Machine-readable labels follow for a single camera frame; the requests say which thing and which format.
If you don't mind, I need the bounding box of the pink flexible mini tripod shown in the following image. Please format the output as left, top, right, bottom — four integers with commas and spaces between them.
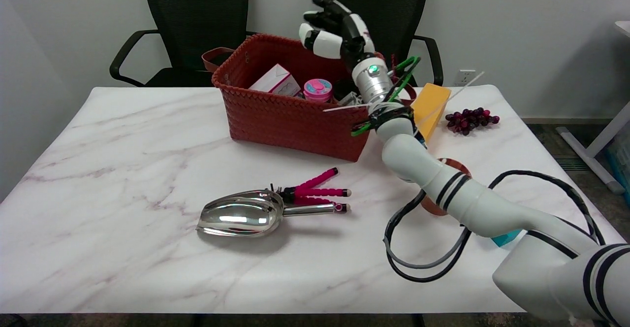
268, 167, 352, 214

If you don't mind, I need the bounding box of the green robot cable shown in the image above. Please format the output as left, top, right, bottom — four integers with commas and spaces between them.
351, 56, 422, 137

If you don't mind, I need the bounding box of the brown woven storage basket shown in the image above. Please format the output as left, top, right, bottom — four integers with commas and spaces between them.
201, 34, 416, 162

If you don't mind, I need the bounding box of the teal small object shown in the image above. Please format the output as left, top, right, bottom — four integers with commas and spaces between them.
491, 229, 523, 247

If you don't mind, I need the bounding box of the shiny metal scoop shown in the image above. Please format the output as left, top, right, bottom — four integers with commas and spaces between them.
196, 190, 346, 238

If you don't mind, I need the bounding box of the blue bin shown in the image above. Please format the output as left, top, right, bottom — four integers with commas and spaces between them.
606, 120, 630, 205

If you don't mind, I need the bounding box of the white pink carton box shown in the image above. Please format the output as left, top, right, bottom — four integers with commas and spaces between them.
249, 64, 302, 97

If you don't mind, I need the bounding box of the white side desk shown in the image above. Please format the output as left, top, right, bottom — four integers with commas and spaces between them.
556, 20, 630, 195

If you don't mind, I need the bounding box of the purple grape bunch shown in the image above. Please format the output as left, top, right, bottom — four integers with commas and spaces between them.
445, 108, 501, 136

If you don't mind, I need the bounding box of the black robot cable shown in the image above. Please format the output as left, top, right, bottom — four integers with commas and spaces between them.
383, 169, 606, 283

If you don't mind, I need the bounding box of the copper coloured cup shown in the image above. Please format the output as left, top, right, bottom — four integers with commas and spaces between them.
420, 158, 473, 217

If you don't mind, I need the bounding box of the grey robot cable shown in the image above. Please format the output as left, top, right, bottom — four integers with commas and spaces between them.
387, 226, 472, 270

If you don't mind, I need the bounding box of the black mesh office chair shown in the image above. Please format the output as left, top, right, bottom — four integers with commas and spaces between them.
305, 0, 444, 88
109, 0, 261, 88

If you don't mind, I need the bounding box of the pink lidded jar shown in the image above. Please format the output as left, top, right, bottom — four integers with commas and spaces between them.
303, 78, 334, 102

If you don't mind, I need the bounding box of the yellow rectangular block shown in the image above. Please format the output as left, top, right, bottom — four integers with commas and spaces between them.
410, 83, 452, 143

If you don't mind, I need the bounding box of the black lidded jar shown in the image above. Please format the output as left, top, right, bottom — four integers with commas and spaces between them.
333, 78, 359, 99

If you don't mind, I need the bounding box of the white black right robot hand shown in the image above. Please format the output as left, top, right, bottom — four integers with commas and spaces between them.
298, 0, 378, 70

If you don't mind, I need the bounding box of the long white zip tie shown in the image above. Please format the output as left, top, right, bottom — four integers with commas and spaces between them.
416, 71, 486, 122

